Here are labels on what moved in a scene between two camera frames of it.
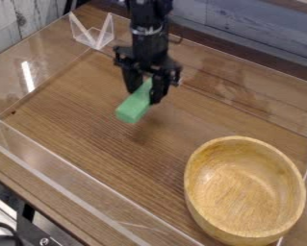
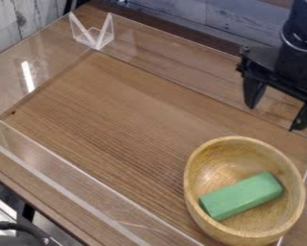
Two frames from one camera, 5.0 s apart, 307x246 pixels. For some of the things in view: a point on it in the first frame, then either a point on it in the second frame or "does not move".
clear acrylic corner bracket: x=94 y=37 does not move
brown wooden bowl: x=245 y=190 does not move
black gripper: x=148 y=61 -> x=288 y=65
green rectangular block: x=137 y=104 -> x=249 y=193
